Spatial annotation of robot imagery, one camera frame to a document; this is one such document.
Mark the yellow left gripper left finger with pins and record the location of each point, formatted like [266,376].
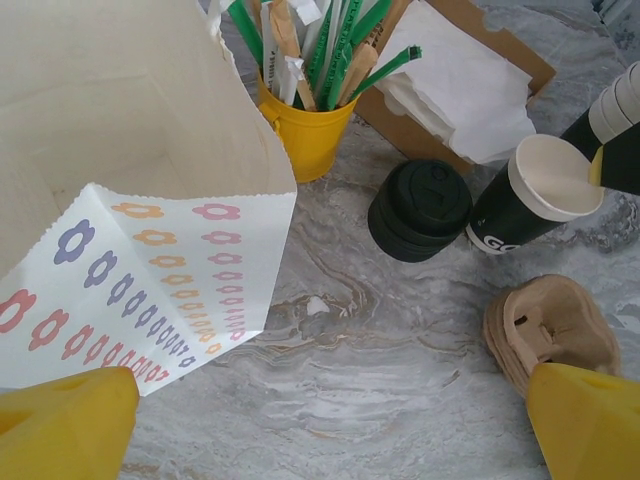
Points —
[60,430]

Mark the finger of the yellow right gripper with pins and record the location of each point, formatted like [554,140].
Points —
[597,170]

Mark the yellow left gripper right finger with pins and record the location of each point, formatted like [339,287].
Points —
[595,430]

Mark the black paper coffee cup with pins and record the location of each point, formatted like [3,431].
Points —
[505,210]

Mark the black plastic cup lid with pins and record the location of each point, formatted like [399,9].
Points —
[430,190]

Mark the white printed paper bag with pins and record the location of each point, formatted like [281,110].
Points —
[125,100]

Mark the stack of black paper cups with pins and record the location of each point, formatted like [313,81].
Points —
[615,100]

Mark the white paper napkin stack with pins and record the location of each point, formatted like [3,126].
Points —
[450,75]

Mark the black plastic lid stack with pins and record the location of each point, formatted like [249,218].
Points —
[400,245]

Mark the brown cardboard box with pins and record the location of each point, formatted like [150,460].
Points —
[380,112]

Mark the green wrapped straw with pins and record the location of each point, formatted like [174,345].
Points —
[245,30]
[331,45]
[395,61]
[361,30]

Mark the wooden stirrer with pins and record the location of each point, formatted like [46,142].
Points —
[362,67]
[287,45]

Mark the yellow metal bucket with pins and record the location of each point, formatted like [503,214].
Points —
[310,140]

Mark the white wrapped straw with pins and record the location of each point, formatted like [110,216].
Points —
[270,60]
[292,80]

